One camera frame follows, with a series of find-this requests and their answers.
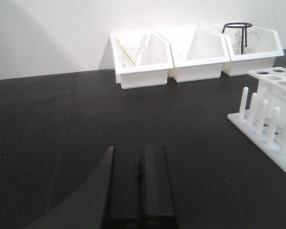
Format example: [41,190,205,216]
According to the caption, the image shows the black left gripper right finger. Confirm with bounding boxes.
[141,145,176,229]

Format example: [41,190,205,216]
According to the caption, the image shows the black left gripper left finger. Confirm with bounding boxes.
[109,146,140,229]

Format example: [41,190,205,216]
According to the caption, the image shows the white test tube rack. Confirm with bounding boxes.
[227,67,286,172]

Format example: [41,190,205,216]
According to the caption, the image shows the left white storage bin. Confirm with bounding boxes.
[110,32,174,89]

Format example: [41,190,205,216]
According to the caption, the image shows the white storage bin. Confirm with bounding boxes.
[110,32,174,89]
[158,27,230,83]
[205,26,284,76]

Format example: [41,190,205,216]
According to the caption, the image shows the glass beaker with green stirrer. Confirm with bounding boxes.
[117,39,146,68]

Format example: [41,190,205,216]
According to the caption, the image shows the small glass beaker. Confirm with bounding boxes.
[179,52,196,58]

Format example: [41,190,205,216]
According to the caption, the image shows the middle white storage bin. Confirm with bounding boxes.
[158,27,230,83]

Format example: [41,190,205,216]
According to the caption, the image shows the right white storage bin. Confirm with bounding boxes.
[205,26,284,76]

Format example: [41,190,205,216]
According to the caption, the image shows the glass flask under tripod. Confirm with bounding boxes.
[232,29,247,55]

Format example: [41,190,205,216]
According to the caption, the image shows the black metal tripod stand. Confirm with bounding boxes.
[221,22,253,55]

